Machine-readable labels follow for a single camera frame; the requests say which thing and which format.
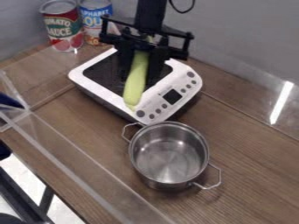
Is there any black metal table frame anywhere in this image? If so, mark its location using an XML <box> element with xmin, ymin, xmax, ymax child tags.
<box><xmin>0</xmin><ymin>167</ymin><xmax>55</xmax><ymax>224</ymax></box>

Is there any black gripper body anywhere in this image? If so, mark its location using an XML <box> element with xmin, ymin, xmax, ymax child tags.
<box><xmin>99</xmin><ymin>0</ymin><xmax>194</xmax><ymax>60</ymax></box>

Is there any dark blue object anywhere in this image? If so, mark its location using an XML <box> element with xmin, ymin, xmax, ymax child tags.
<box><xmin>0</xmin><ymin>92</ymin><xmax>24</xmax><ymax>109</ymax></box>

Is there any clear acrylic barrier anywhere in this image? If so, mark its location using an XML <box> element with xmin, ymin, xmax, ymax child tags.
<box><xmin>0</xmin><ymin>70</ymin><xmax>175</xmax><ymax>224</ymax></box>

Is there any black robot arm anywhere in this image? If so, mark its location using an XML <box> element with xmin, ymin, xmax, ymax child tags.
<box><xmin>99</xmin><ymin>0</ymin><xmax>194</xmax><ymax>85</ymax></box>

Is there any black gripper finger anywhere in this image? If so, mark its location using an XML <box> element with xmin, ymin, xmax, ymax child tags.
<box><xmin>147</xmin><ymin>36</ymin><xmax>170</xmax><ymax>86</ymax></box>
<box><xmin>116</xmin><ymin>27</ymin><xmax>138</xmax><ymax>82</ymax></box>

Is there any stainless steel pot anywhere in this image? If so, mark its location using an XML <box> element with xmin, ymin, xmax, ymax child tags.
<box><xmin>122</xmin><ymin>121</ymin><xmax>222</xmax><ymax>191</ymax></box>

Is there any alphabet soup can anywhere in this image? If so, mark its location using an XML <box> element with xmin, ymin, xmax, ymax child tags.
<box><xmin>79</xmin><ymin>0</ymin><xmax>114</xmax><ymax>46</ymax></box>

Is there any tomato sauce can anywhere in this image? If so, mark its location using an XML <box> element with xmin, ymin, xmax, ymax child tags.
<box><xmin>40</xmin><ymin>0</ymin><xmax>83</xmax><ymax>53</ymax></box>

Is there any white and black stove top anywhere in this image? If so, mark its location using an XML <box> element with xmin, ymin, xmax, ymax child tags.
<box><xmin>68</xmin><ymin>48</ymin><xmax>202</xmax><ymax>124</ymax></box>

